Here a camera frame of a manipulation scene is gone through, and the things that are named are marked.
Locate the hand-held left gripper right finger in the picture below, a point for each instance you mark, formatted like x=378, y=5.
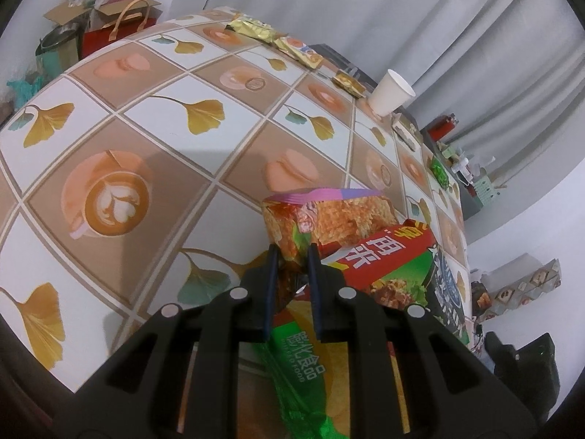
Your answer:
x=315, y=292

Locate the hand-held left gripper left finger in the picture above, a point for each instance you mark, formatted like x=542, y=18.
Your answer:
x=269, y=292

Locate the green chip bag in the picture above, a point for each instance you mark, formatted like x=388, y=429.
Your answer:
x=297, y=366

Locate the pink-edged snack packet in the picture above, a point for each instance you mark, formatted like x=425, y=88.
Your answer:
x=347, y=219

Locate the red snack bag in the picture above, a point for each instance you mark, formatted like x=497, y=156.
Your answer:
x=365, y=256

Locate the black snack box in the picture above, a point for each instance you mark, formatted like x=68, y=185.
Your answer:
x=480, y=299

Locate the small green packet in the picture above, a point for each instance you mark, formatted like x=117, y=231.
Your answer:
x=439, y=171

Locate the pale yellow snack packet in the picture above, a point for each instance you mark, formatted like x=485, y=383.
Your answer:
x=406, y=131

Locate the red thermos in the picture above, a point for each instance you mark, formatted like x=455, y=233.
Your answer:
x=441, y=130

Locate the small gold snack packet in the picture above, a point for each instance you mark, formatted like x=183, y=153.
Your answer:
x=349, y=83

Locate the white paper cup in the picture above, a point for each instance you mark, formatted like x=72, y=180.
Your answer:
x=390, y=93

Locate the yellow and blue snack packet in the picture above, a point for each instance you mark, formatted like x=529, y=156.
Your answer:
x=299, y=52

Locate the grey curtain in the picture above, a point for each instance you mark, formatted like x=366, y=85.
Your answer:
x=365, y=9

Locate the red gift bag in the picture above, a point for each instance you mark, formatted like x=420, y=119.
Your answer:
x=100, y=39

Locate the teal cloth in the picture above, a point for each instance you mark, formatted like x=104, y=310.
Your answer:
x=25, y=89

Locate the grey and green bucket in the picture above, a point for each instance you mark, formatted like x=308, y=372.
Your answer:
x=59, y=50

